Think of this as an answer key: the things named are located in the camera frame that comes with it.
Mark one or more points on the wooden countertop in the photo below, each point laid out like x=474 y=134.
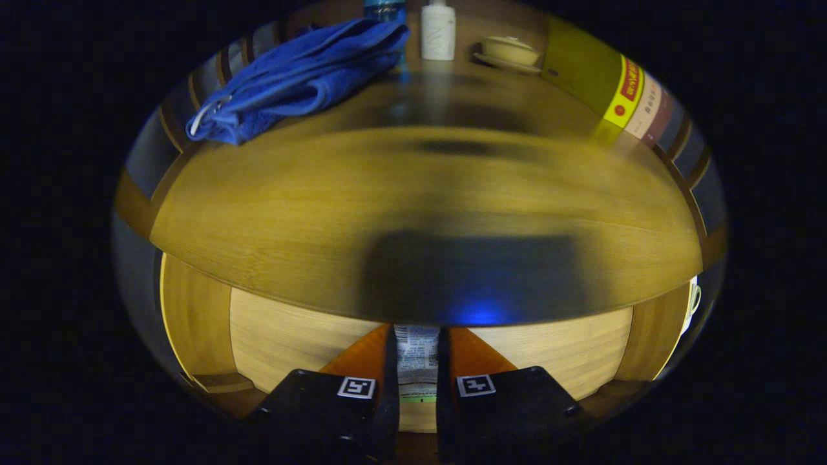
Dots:
x=291 y=213

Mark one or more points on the wooden cabinet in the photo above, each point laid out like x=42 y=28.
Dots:
x=132 y=203

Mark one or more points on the blue towel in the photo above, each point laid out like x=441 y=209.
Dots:
x=303 y=74

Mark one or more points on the orange book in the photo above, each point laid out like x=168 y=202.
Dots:
x=646 y=106

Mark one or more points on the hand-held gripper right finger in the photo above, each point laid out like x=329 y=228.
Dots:
x=510 y=413

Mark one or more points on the white sachet packet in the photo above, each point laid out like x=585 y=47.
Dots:
x=417 y=355

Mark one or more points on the yellow book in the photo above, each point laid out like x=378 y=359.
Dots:
x=581 y=71

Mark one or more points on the brown book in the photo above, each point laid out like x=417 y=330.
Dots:
x=660 y=123

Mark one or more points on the teal bottle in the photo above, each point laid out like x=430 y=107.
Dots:
x=386 y=10

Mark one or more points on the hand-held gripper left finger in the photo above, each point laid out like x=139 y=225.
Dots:
x=323 y=413

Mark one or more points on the beige lidded teacup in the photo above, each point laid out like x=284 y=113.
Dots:
x=510 y=51

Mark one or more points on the white pump bottle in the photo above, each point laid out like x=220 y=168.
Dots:
x=438 y=35

